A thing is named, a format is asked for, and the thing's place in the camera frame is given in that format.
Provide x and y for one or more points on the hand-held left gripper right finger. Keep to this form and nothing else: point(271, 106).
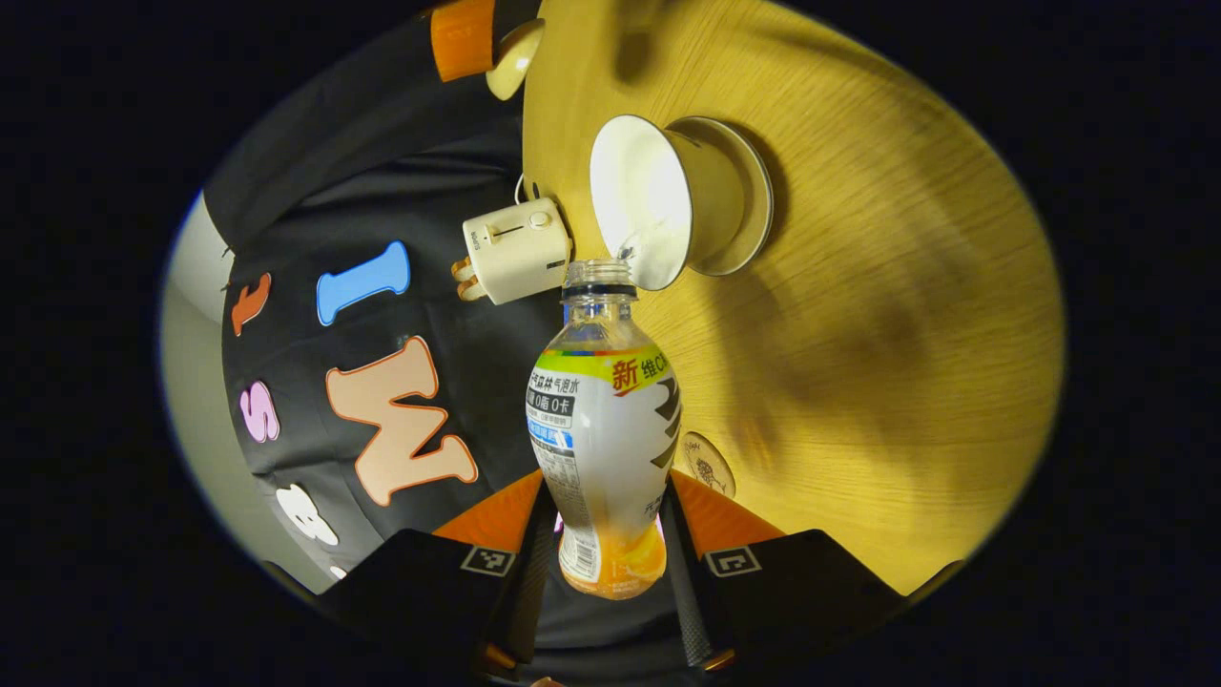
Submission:
point(682, 582)

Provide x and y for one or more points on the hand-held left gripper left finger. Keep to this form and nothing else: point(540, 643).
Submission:
point(536, 582)

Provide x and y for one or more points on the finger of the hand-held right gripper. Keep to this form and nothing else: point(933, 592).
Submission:
point(463, 38)

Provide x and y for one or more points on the toast slice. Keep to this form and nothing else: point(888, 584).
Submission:
point(464, 269)
point(469, 290)

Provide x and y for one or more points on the cream ceramic teacup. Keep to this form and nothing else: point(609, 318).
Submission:
point(649, 191)

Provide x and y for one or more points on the black backdrop cloth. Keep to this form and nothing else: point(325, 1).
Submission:
point(382, 172)

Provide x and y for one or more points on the round wooden coaster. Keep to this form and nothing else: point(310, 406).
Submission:
point(711, 468)

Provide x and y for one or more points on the cream teacup lid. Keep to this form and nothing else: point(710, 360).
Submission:
point(515, 62)

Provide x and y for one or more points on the cream ceramic saucer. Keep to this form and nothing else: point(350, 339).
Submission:
point(755, 205)

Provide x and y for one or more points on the clear plastic water bottle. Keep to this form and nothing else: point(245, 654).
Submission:
point(606, 429)

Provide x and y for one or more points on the white toaster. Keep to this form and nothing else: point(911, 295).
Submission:
point(515, 250)

